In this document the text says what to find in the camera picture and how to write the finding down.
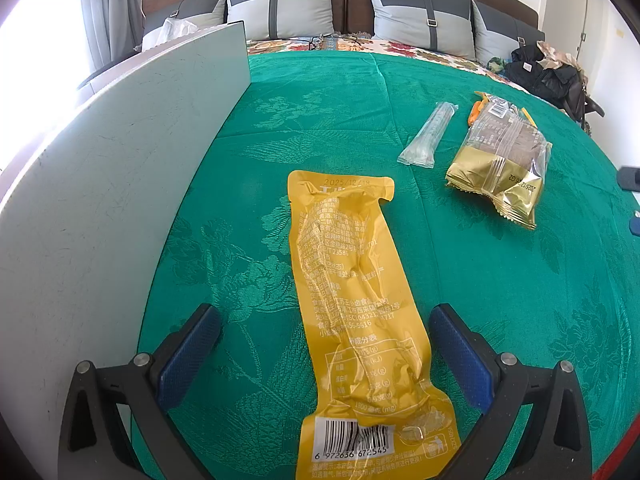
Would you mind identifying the long yellow snack packet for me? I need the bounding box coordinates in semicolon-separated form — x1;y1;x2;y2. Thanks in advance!
287;170;463;480

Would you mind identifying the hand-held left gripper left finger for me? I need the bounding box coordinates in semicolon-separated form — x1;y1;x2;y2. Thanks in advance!
57;302;223;480

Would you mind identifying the clear plastic bag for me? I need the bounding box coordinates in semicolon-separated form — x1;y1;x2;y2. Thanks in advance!
155;17;198;43

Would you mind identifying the floral bedsheet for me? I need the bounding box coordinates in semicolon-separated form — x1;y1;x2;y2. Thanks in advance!
247;34;511;83

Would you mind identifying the gold clear cake packet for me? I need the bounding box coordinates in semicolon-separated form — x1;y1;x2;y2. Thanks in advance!
445;92;553;231

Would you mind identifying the clear slim packet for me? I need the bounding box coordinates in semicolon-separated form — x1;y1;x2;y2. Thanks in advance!
397;101;458;168

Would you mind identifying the grey two-tone pillow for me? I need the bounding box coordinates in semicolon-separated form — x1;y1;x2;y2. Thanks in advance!
141;0;228;51
226;0;338;41
471;0;546;63
365;0;476;58

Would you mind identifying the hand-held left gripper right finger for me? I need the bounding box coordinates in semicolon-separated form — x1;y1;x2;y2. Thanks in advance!
428;302;593;480

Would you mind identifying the green patterned cloth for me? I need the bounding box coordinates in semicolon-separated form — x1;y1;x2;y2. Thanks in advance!
135;50;640;480

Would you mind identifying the grey curtain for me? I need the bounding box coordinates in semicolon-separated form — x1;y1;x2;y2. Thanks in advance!
75;0;143;73

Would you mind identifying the orange sausage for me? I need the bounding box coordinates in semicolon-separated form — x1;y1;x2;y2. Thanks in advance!
468;91;488;126

